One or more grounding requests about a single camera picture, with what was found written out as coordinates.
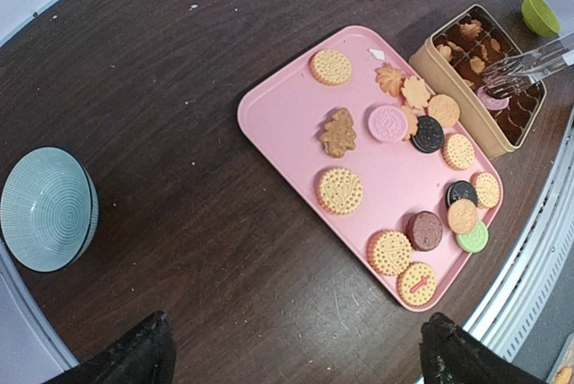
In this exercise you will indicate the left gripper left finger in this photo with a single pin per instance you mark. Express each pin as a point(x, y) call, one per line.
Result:
point(145, 354)

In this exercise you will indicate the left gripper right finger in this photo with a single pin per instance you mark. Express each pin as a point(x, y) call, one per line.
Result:
point(450, 355)

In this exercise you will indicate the pink sandwich cookie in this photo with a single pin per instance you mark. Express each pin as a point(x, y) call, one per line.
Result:
point(388, 124)
point(490, 103)

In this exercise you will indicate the metal serving tongs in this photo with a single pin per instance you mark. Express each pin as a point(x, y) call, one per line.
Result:
point(513, 75)

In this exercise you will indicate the swirl butter cookie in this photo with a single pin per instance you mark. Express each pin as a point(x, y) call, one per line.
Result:
point(390, 80)
point(471, 30)

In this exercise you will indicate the yellow cookie with pink sword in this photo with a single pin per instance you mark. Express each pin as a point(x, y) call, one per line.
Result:
point(417, 284)

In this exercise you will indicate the green sandwich cookie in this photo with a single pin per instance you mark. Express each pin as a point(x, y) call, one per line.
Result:
point(474, 241)

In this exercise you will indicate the yellow dotted cookie left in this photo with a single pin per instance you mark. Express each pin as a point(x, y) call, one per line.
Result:
point(389, 252)

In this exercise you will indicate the yellow dotted cookie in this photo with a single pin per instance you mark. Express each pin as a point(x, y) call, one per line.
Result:
point(389, 252)
point(458, 152)

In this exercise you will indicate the brown chocolate cookie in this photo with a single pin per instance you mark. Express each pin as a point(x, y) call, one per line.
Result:
point(424, 230)

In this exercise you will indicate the small round tan cookie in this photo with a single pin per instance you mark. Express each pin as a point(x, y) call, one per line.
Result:
point(462, 216)

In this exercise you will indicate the black sandwich cookie lower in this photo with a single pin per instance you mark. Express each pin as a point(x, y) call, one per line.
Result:
point(460, 189)

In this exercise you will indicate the black sandwich cookie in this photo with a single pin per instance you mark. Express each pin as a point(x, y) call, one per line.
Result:
point(460, 189)
point(429, 137)

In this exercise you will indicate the yellow dotted cookie corner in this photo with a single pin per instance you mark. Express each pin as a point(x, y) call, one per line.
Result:
point(487, 189)

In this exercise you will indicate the pale blue ceramic bowl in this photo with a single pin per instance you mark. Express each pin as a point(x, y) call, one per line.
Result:
point(49, 210)

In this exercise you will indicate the yellow cookie under chip cookie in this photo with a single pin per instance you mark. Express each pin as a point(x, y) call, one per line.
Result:
point(339, 191)

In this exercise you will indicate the yellow dotted cookie middle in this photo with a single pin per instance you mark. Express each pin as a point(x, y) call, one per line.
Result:
point(458, 152)

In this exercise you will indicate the black sandwich cookie upper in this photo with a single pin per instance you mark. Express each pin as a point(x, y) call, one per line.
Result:
point(429, 137)

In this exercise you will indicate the pink plastic tray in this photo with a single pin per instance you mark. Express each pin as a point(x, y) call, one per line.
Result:
point(284, 116)

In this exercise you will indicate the gingerbread brown leaf cookie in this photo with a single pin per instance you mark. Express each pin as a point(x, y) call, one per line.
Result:
point(339, 136)

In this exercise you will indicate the round tan cookie right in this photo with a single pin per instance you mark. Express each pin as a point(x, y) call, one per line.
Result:
point(444, 109)

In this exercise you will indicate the gold cookie tin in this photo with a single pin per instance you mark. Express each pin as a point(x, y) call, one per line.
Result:
point(453, 66)

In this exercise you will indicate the lone yellow sandwich cookie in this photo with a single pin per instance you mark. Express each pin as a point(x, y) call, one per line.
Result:
point(331, 67)

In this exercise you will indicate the green plastic bowl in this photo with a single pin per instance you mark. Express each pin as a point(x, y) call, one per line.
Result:
point(540, 18)

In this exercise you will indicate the front aluminium rail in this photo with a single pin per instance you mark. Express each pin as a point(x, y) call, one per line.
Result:
point(504, 318)

